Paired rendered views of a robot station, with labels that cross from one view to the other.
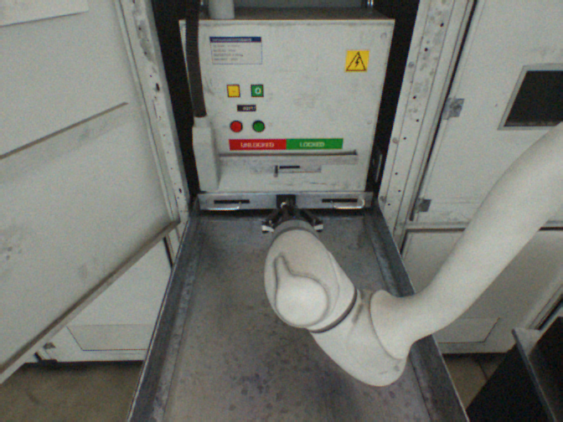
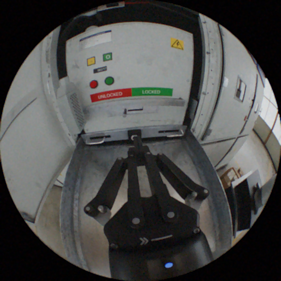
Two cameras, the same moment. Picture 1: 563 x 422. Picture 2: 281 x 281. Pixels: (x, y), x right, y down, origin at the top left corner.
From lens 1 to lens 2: 65 cm
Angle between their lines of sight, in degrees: 7
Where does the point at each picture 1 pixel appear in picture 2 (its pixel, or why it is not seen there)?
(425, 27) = (209, 40)
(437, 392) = (221, 235)
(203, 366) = (95, 250)
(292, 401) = not seen: hidden behind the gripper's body
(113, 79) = (31, 80)
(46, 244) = (18, 175)
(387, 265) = (202, 173)
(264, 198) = (119, 133)
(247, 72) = (101, 48)
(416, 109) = (212, 77)
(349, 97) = (175, 62)
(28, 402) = not seen: hidden behind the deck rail
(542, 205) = not seen: outside the picture
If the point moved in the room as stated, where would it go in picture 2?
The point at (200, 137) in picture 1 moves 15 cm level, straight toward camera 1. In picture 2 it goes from (60, 93) to (30, 117)
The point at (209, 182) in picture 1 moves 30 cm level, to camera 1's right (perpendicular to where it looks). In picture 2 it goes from (73, 128) to (166, 118)
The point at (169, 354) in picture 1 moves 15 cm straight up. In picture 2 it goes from (76, 240) to (46, 240)
